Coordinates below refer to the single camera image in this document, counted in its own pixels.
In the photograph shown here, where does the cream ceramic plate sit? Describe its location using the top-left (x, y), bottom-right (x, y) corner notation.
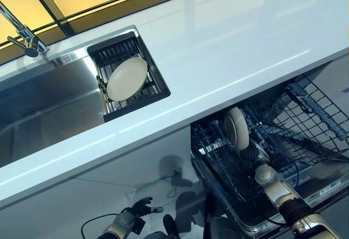
top-left (105, 57), bottom-right (148, 103)
top-left (223, 106), bottom-right (251, 152)

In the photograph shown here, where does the robot right leg gray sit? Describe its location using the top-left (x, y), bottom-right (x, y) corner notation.
top-left (208, 216), bottom-right (243, 239)

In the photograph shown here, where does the black dish drying rack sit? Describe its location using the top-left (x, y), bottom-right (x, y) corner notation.
top-left (86, 30), bottom-right (172, 123)

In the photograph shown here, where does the chrome kitchen faucet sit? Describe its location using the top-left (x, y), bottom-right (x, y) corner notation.
top-left (0, 0), bottom-right (50, 59)

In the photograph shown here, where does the robot left leg black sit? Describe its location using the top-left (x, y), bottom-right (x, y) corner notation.
top-left (162, 213), bottom-right (181, 236)

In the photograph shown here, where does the stainless steel sink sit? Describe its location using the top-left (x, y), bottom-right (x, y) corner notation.
top-left (0, 25), bottom-right (172, 169)

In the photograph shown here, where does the narrow white cabinet door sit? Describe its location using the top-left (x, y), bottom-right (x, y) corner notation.
top-left (0, 129), bottom-right (197, 239)

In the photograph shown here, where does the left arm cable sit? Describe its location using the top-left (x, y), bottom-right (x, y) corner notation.
top-left (80, 212), bottom-right (118, 237)

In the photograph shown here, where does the dishwasher wire rack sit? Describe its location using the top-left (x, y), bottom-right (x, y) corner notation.
top-left (191, 107), bottom-right (301, 205)

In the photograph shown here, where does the dishwasher door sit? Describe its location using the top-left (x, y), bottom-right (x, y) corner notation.
top-left (190, 151), bottom-right (349, 237)

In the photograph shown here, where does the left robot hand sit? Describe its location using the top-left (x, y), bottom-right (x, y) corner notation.
top-left (127, 196), bottom-right (164, 220)

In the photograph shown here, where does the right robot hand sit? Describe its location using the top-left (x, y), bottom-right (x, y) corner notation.
top-left (236, 141), bottom-right (270, 169)

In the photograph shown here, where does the dishwasher wire mesh basket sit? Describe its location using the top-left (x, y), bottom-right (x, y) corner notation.
top-left (268, 74), bottom-right (349, 164)

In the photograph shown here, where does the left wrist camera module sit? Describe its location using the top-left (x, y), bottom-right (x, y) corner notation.
top-left (133, 216), bottom-right (147, 235)

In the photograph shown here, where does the dark window frame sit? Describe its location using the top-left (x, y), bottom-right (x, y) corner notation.
top-left (0, 0), bottom-right (246, 67)

